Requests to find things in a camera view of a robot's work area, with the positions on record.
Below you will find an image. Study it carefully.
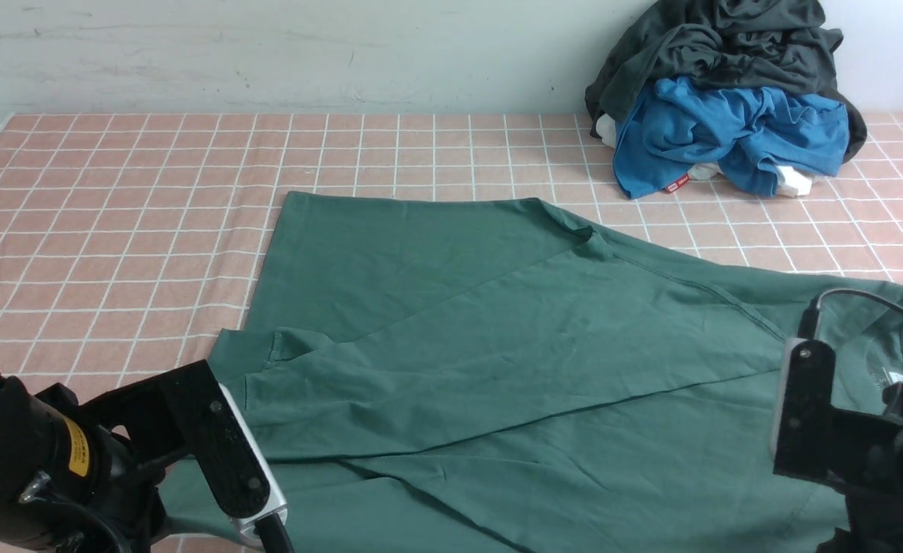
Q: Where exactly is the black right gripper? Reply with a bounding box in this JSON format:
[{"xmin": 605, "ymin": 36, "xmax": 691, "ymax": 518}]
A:
[{"xmin": 773, "ymin": 339, "xmax": 903, "ymax": 552}]

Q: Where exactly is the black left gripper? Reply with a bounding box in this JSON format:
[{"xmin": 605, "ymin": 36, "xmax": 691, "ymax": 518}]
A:
[{"xmin": 33, "ymin": 360, "xmax": 226, "ymax": 552}]

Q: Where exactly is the green long-sleeve shirt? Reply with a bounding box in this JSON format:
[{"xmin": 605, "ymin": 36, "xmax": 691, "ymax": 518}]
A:
[{"xmin": 156, "ymin": 190, "xmax": 903, "ymax": 553}]

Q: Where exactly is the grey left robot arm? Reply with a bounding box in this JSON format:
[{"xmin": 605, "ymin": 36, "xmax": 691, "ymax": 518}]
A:
[{"xmin": 0, "ymin": 362, "xmax": 205, "ymax": 552}]

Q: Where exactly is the blue crumpled shirt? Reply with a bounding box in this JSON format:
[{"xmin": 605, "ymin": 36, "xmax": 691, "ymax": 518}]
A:
[{"xmin": 613, "ymin": 75, "xmax": 848, "ymax": 199}]

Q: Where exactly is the pink checkered tablecloth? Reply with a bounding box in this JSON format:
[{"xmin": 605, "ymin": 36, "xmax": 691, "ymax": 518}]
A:
[{"xmin": 0, "ymin": 114, "xmax": 903, "ymax": 400}]

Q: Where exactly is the dark grey crumpled garment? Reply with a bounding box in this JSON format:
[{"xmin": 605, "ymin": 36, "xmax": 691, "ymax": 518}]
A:
[{"xmin": 584, "ymin": 1, "xmax": 867, "ymax": 161}]

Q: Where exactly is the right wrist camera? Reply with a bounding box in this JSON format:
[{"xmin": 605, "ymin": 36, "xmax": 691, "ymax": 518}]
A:
[{"xmin": 769, "ymin": 337, "xmax": 805, "ymax": 461}]

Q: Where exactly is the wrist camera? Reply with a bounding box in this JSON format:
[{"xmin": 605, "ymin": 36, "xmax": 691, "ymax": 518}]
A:
[
  {"xmin": 194, "ymin": 382, "xmax": 294, "ymax": 552},
  {"xmin": 769, "ymin": 337, "xmax": 805, "ymax": 461}
]

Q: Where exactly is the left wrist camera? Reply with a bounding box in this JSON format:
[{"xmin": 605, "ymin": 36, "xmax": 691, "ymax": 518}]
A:
[{"xmin": 194, "ymin": 382, "xmax": 294, "ymax": 552}]

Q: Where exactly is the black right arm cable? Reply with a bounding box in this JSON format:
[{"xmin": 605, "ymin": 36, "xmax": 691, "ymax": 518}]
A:
[{"xmin": 799, "ymin": 289, "xmax": 903, "ymax": 340}]

